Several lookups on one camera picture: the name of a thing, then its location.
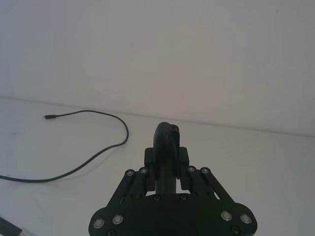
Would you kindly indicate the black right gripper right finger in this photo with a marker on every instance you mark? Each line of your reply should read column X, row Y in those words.
column 199, row 182

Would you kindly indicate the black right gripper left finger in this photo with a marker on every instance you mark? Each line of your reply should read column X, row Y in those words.
column 134, row 183

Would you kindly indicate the white table cloth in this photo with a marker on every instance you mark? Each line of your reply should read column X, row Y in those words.
column 246, row 172

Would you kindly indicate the dark strip with red mark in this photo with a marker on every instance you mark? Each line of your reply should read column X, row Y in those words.
column 9, row 225

